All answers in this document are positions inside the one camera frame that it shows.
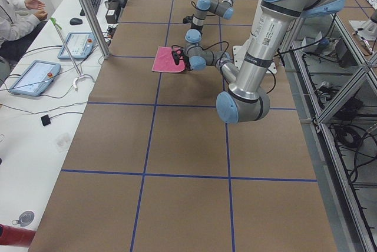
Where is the small black square puck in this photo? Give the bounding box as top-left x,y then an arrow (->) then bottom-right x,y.
41,114 -> 51,127

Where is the red cylinder object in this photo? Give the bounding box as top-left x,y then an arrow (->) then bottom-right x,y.
0,224 -> 36,248

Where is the aluminium frame rack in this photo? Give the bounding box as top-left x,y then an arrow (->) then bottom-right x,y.
281,7 -> 376,251

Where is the black computer mouse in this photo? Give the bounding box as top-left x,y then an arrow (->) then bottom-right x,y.
70,18 -> 83,26

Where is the far teach pendant tablet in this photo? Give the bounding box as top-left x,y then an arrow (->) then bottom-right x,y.
65,32 -> 96,59

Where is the black box white label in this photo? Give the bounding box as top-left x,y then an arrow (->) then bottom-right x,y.
105,2 -> 121,24

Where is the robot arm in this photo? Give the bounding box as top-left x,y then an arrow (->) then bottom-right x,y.
183,0 -> 345,123
191,0 -> 235,32

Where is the seated person white hoodie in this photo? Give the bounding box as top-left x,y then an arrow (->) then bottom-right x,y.
1,0 -> 48,61

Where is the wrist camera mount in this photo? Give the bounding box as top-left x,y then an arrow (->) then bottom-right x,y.
182,16 -> 193,24
171,45 -> 185,65

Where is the teach pendant tablet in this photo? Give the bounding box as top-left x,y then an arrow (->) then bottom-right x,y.
65,32 -> 96,59
9,60 -> 61,97

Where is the black floor cable bundle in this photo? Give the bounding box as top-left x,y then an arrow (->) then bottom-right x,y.
312,81 -> 377,182

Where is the near teach pendant tablet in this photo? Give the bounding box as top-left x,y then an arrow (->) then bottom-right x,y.
9,60 -> 61,97

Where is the pink grey-backed towel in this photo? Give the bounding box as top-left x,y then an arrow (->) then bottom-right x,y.
152,47 -> 185,73

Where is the round metal badge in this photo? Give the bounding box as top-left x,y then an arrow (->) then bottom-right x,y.
12,210 -> 35,227

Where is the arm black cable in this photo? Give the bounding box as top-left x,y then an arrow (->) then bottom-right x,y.
203,41 -> 230,58

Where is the aluminium frame post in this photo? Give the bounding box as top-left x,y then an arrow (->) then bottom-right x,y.
79,0 -> 110,59

